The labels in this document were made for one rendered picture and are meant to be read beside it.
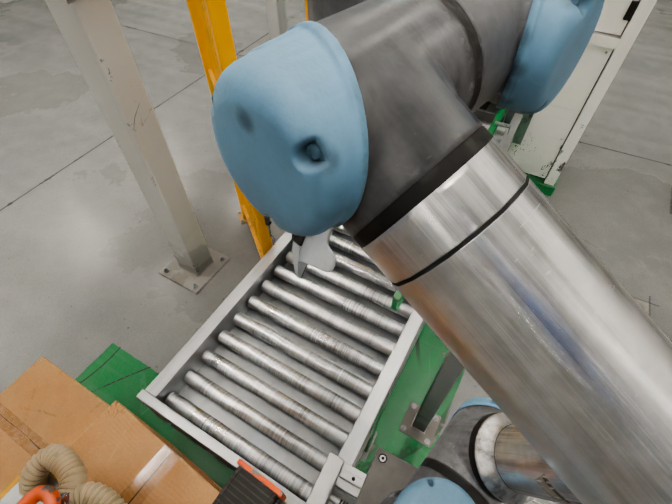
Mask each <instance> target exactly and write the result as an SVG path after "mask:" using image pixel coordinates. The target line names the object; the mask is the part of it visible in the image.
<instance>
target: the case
mask: <svg viewBox="0 0 672 504"><path fill-rule="evenodd" d="M68 447H69V448H70V449H72V450H73V451H74V452H75V453H76V454H77V455H78V456H79V458H81V460H82V462H83V463H84V465H85V466H84V467H86V469H87V472H86V475H87V476H88V479H87V481H86V483H87V482H89V481H94V482H95V483H97V482H101V483H102V484H103V485H104V484H106V485H107V486H108V488H109V487H111V488H112V490H113V491H114V490H115V491H116V492H117V494H120V496H121V498H124V502H125V503H128V504H212V503H213V502H214V500H215V499H216V497H217V496H218V494H219V493H220V492H221V490H222V489H223V488H222V487H220V486H219V485H218V484H217V483H216V482H215V481H214V480H212V479H211V478H210V477H209V476H208V475H207V474H206V473H204V472H203V471H202V470H201V469H200V468H199V467H198V466H196V465H195V464H194V463H193V462H192V461H191V460H190V459H188V458H187V457H186V456H185V455H184V454H183V453H182V452H180V451H179V450H178V449H177V448H176V447H175V446H174V445H173V444H171V443H170V442H169V441H168V440H166V439H165V438H164V437H163V436H161V435H160V434H159V433H158V432H156V431H155V430H154V429H152V428H151V427H150V426H149V425H147V424H146V423H145V422H144V421H142V420H141V419H140V418H139V417H137V416H136V415H135V414H134V413H132V412H131V411H130V410H128V409H127V408H126V407H125V406H123V405H122V404H121V403H120V402H118V401H117V400H115V401H114V402H113V403H112V404H111V405H110V406H109V407H108V408H107V409H106V410H105V411H104V412H103V413H102V414H101V415H100V416H99V417H98V418H97V419H96V420H95V421H94V422H93V423H92V424H91V425H90V426H89V427H88V428H87V429H86V430H85V431H84V432H83V433H82V434H81V435H80V436H79V437H78V438H77V439H76V440H75V441H74V442H72V443H71V444H70V445H69V446H68Z"/></svg>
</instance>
